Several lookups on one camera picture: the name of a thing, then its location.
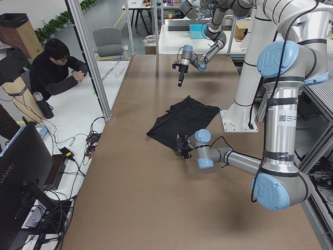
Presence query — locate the aluminium frame post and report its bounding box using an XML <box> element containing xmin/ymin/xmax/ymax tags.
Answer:
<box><xmin>65</xmin><ymin>0</ymin><xmax>112</xmax><ymax>121</ymax></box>

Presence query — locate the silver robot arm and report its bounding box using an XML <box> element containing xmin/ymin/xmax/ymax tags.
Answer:
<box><xmin>176</xmin><ymin>39</ymin><xmax>328</xmax><ymax>210</ymax></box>
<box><xmin>172</xmin><ymin>1</ymin><xmax>253</xmax><ymax>87</ymax></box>

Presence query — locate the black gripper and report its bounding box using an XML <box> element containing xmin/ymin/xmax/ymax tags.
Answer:
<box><xmin>178</xmin><ymin>64</ymin><xmax>188</xmax><ymax>87</ymax></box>
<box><xmin>176</xmin><ymin>135</ymin><xmax>192</xmax><ymax>159</ymax></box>

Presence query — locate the brown cardboard box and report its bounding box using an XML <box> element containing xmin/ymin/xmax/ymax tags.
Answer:
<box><xmin>1</xmin><ymin>13</ymin><xmax>44</xmax><ymax>60</ymax></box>

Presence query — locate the blue plastic bin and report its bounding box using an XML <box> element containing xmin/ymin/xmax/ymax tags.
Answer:
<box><xmin>189</xmin><ymin>24</ymin><xmax>209</xmax><ymax>40</ymax></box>

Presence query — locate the red black usb hub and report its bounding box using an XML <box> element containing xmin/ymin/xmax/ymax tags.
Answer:
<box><xmin>84</xmin><ymin>131</ymin><xmax>101</xmax><ymax>158</ymax></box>

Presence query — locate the grey office chair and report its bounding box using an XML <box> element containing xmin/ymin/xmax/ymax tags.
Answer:
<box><xmin>93</xmin><ymin>27</ymin><xmax>128</xmax><ymax>59</ymax></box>

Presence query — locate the black printed t-shirt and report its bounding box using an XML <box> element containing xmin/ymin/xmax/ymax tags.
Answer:
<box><xmin>147</xmin><ymin>96</ymin><xmax>220</xmax><ymax>150</ymax></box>

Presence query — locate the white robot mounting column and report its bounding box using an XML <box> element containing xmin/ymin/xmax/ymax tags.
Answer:
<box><xmin>221</xmin><ymin>1</ymin><xmax>332</xmax><ymax>133</ymax></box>

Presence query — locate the person in black clothes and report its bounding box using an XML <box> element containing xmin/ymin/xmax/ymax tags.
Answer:
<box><xmin>30</xmin><ymin>39</ymin><xmax>88</xmax><ymax>100</ymax></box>

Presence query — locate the black Huawei monitor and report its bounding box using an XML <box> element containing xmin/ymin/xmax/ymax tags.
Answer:
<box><xmin>1</xmin><ymin>122</ymin><xmax>53</xmax><ymax>244</ymax></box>

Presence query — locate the black thermos bottle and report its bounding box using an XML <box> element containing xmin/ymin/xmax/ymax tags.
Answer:
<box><xmin>33</xmin><ymin>92</ymin><xmax>54</xmax><ymax>119</ymax></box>

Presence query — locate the black power adapter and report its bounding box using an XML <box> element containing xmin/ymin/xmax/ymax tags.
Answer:
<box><xmin>59</xmin><ymin>147</ymin><xmax>74</xmax><ymax>160</ymax></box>

